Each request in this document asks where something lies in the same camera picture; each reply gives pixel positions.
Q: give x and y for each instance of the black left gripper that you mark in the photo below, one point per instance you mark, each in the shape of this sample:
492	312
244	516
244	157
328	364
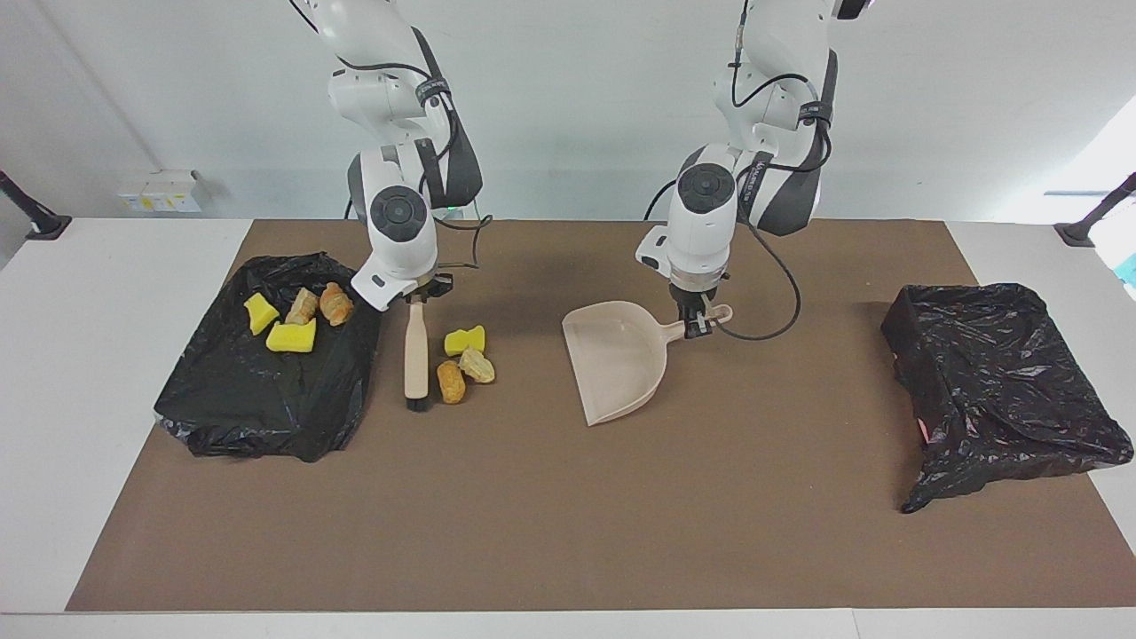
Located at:
694	291

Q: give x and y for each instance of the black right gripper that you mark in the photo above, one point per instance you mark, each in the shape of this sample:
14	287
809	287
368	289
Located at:
430	288

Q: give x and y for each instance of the beige hand brush black bristles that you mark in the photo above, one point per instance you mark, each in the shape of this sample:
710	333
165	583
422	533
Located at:
416	346

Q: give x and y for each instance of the large yellow sponge piece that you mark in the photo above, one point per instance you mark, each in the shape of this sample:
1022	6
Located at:
463	340

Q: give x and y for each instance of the pale beige toy bread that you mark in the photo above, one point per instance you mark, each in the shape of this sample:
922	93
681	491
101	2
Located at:
477	366

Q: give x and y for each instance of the beige plastic dustpan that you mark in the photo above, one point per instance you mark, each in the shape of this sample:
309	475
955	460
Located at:
612	364

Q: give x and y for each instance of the orange beige toy croissant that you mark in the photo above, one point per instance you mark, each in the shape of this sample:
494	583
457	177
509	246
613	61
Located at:
335	304

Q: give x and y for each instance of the brown toy nugget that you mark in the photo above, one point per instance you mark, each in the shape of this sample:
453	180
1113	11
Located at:
451	383

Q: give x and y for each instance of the pale toy croissant piece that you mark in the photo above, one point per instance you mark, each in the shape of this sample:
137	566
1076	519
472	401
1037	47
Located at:
302	306

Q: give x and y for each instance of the green and yellow sponge piece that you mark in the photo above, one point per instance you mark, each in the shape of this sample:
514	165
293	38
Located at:
291	337

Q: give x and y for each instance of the small yellow sponge piece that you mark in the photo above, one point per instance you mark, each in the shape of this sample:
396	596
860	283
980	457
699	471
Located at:
260	313

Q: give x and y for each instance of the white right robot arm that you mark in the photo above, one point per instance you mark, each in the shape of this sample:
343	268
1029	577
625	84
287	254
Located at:
401	213

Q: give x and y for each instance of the black bag covered bin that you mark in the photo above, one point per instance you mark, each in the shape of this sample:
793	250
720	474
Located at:
994	382
248	399

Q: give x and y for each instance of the brown paper table mat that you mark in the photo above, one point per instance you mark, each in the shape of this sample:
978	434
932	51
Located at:
532	550

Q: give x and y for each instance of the teal plastic object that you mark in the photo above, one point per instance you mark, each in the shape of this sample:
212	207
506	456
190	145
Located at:
1130	269

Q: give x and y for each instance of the white wall socket box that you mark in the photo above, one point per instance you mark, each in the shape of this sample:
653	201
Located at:
169	191

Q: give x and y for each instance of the black camera stand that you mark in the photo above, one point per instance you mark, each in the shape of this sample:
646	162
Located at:
44	226
1078	232

